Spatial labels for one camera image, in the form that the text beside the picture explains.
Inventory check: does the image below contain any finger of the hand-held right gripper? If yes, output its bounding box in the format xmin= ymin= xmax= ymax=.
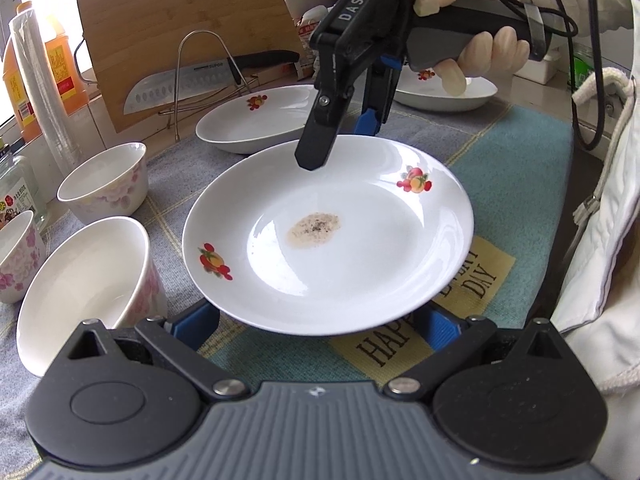
xmin=294 ymin=30 xmax=375 ymax=172
xmin=356 ymin=54 xmax=404 ymax=137

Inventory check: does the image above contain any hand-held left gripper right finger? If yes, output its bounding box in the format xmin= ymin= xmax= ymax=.
xmin=382 ymin=304 xmax=568 ymax=403

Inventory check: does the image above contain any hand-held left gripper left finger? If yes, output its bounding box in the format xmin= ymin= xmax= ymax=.
xmin=67 ymin=300 xmax=248 ymax=403

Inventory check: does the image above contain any white fruit print plate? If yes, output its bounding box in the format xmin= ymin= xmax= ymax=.
xmin=195 ymin=85 xmax=321 ymax=156
xmin=392 ymin=66 xmax=499 ymax=112

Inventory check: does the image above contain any white plate with brown stain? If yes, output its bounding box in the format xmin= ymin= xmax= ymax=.
xmin=181 ymin=135 xmax=475 ymax=338

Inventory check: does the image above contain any white pink floral bowl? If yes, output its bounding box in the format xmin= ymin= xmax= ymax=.
xmin=0 ymin=210 xmax=48 ymax=305
xmin=16 ymin=216 xmax=168 ymax=378
xmin=56 ymin=142 xmax=149 ymax=223

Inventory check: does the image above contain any person's right hand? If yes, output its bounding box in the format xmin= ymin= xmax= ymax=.
xmin=414 ymin=0 xmax=531 ymax=97

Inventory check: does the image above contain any white orange seasoning packet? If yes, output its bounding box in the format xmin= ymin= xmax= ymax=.
xmin=294 ymin=4 xmax=331 ymax=81

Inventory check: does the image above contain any grey blue checked mat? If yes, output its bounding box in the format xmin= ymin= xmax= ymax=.
xmin=0 ymin=92 xmax=576 ymax=461

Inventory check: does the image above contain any person's white jacket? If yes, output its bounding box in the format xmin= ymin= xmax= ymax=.
xmin=549 ymin=50 xmax=640 ymax=402

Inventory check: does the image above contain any bamboo cutting board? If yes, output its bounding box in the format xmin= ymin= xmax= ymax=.
xmin=76 ymin=0 xmax=313 ymax=134

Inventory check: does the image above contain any clear glass jar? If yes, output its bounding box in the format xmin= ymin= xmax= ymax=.
xmin=0 ymin=152 xmax=49 ymax=231

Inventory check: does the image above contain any orange cooking oil jug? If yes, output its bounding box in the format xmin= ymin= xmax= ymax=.
xmin=2 ymin=0 xmax=93 ymax=143

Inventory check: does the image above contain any clear plastic film roll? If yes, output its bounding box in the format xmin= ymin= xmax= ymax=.
xmin=10 ymin=10 xmax=76 ymax=177

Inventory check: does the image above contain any metal wire rack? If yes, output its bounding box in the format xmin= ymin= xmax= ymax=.
xmin=159 ymin=30 xmax=261 ymax=142

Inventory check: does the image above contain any black handled kitchen knife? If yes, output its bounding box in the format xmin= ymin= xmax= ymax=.
xmin=122 ymin=49 xmax=301 ymax=116

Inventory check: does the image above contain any black cable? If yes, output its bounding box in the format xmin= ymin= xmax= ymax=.
xmin=480 ymin=0 xmax=608 ymax=151

